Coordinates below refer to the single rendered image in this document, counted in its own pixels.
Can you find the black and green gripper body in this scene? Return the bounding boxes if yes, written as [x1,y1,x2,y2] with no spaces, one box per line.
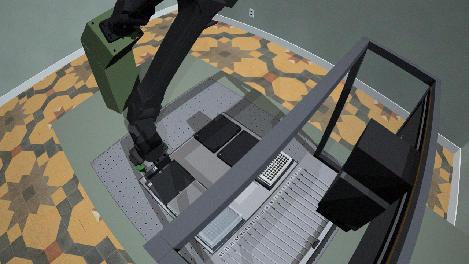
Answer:
[128,141,168,166]

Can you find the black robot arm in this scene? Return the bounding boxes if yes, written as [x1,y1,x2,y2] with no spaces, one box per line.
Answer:
[99,0,238,171]

